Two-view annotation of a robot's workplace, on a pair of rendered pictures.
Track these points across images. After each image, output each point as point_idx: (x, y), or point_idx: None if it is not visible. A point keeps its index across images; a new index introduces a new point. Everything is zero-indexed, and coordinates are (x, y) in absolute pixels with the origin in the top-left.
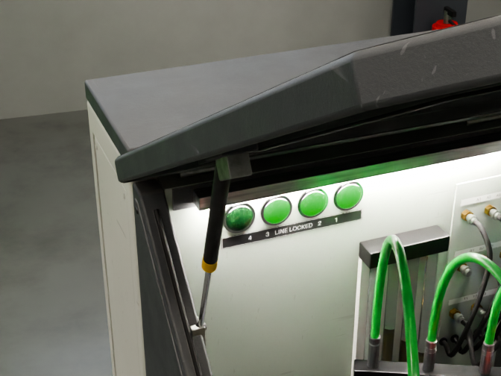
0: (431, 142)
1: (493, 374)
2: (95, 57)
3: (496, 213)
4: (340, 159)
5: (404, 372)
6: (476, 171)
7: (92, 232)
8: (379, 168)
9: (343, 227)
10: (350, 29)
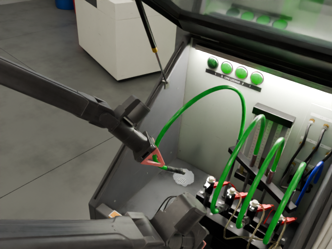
0: (303, 73)
1: (269, 186)
2: None
3: (323, 127)
4: (257, 59)
5: (241, 160)
6: (325, 103)
7: None
8: (267, 69)
9: (252, 91)
10: None
